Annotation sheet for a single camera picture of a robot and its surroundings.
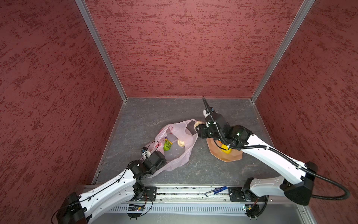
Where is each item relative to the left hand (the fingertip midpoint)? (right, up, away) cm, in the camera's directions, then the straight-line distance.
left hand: (159, 165), depth 82 cm
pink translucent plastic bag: (+10, +11, +8) cm, 17 cm away
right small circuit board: (+51, -19, -11) cm, 56 cm away
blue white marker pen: (+33, -11, -8) cm, 36 cm away
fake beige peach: (+13, +12, +6) cm, 19 cm away
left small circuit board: (-10, -19, -10) cm, 24 cm away
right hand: (+24, +22, -10) cm, 34 cm away
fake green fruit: (+5, +11, +5) cm, 13 cm away
